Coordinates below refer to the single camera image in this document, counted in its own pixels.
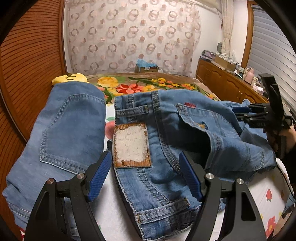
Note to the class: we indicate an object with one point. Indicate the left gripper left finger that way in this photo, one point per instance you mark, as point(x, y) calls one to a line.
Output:
point(48, 220)

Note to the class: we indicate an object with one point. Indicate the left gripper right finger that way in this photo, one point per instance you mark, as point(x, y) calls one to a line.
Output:
point(241, 219)

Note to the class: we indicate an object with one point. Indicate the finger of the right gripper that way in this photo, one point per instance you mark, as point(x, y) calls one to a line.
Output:
point(246, 118)
point(241, 110)

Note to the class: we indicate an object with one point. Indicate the blue denim jeans with patch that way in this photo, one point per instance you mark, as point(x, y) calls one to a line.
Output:
point(152, 129)

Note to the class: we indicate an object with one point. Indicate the person's right hand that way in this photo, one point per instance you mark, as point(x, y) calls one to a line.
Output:
point(289, 134)

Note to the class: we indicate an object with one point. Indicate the wooden sideboard cabinet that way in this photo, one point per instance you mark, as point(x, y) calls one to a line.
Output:
point(225, 85)

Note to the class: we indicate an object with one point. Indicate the pink bottle on cabinet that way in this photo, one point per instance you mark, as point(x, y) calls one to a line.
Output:
point(248, 75)

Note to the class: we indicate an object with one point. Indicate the cardboard box on cabinet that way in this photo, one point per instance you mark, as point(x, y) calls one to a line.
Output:
point(225, 62)

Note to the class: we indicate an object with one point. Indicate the grey window roller shutter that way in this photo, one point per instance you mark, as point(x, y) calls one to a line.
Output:
point(272, 53)

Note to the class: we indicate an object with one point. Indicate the folded light blue jeans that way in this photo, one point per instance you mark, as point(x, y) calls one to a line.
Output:
point(67, 137)

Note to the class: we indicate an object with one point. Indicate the beige lace side curtain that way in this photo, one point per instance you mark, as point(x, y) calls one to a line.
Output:
point(227, 24)

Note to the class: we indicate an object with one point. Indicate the cardboard box with blue cloth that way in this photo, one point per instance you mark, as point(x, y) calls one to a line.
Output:
point(144, 67)

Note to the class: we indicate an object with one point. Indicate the floral orange yellow blanket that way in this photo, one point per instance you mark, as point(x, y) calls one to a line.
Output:
point(113, 85)

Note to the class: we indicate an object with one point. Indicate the yellow plush toy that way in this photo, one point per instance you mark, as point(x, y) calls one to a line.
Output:
point(78, 77)

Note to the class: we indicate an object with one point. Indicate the pink circle pattern curtain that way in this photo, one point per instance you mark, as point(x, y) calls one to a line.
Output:
point(112, 36)

